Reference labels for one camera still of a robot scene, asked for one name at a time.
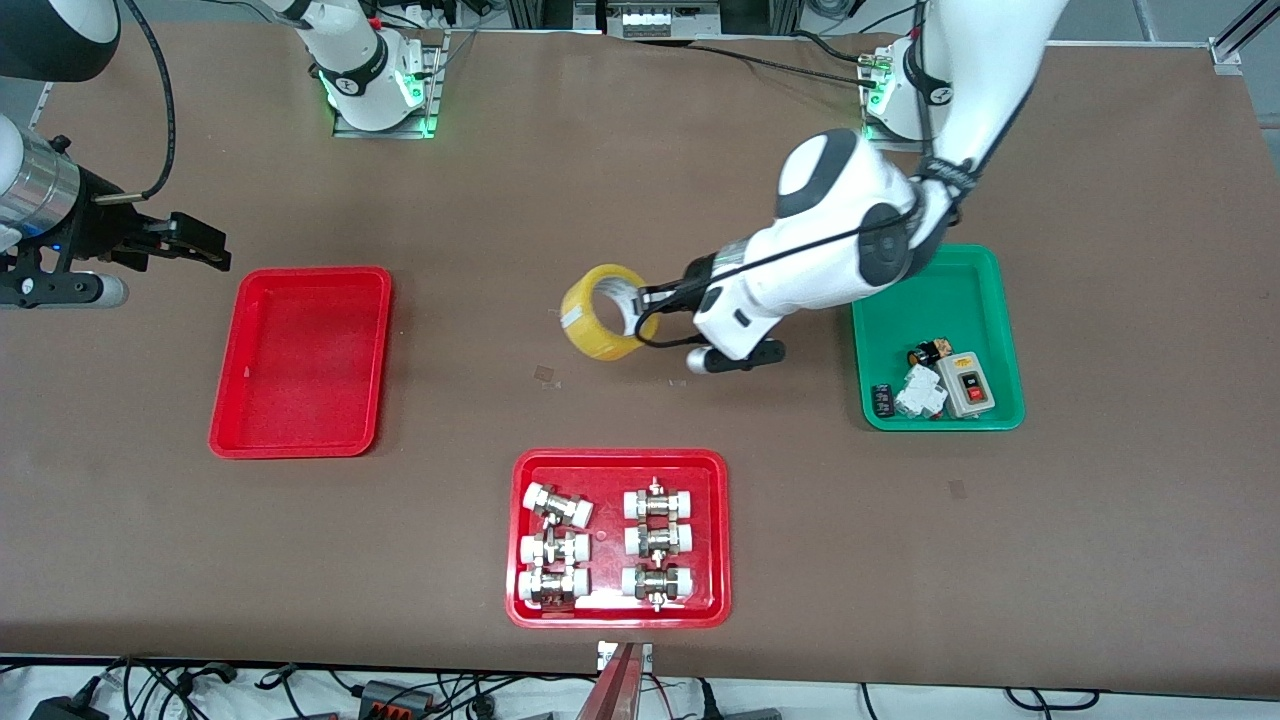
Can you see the red tray with fittings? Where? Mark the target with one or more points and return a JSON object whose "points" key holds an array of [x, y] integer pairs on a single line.
{"points": [[605, 600]]}

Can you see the white circuit breaker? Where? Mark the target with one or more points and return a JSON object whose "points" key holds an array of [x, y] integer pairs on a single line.
{"points": [[922, 392]]}

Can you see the small metal bracket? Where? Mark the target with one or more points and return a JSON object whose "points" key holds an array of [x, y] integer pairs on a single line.
{"points": [[605, 655]]}

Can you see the grey power box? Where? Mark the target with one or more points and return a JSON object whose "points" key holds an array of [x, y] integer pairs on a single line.
{"points": [[395, 697]]}

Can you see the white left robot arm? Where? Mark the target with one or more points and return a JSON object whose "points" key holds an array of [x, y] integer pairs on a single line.
{"points": [[840, 250]]}

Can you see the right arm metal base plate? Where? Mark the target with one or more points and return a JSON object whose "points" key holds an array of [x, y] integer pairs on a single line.
{"points": [[432, 80]]}

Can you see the black power adapter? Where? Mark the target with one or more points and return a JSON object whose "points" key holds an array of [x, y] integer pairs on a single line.
{"points": [[65, 710]]}

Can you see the yellow tape roll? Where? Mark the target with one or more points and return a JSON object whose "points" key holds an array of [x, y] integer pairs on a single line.
{"points": [[590, 330]]}

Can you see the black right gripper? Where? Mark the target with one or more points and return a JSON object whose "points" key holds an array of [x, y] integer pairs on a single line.
{"points": [[103, 228]]}

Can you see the green plastic tray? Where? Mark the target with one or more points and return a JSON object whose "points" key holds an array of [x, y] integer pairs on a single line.
{"points": [[970, 300]]}

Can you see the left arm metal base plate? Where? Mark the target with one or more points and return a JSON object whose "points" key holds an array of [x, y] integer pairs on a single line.
{"points": [[875, 135]]}

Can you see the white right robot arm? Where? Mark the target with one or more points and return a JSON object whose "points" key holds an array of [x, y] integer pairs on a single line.
{"points": [[355, 70]]}

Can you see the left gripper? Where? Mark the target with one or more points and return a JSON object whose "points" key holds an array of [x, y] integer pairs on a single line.
{"points": [[697, 273]]}

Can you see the small black relay block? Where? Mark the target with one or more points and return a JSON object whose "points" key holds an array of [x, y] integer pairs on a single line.
{"points": [[883, 401]]}

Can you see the red metal bar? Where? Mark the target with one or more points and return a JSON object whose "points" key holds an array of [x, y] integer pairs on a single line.
{"points": [[612, 690]]}

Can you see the white power strip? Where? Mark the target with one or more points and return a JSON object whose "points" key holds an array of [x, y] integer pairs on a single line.
{"points": [[660, 20]]}

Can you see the small black round component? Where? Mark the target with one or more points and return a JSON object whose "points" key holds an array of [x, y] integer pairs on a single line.
{"points": [[926, 354]]}

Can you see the empty-type red plastic tray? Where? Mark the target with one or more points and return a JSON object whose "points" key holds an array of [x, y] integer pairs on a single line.
{"points": [[300, 365]]}

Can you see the grey push button switch box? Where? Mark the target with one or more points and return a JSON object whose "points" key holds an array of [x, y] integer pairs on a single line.
{"points": [[966, 385]]}

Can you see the white capped metal pipe fitting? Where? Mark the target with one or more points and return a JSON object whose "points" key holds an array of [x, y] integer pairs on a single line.
{"points": [[558, 505], [657, 583], [553, 548], [658, 540], [658, 502], [552, 586]]}

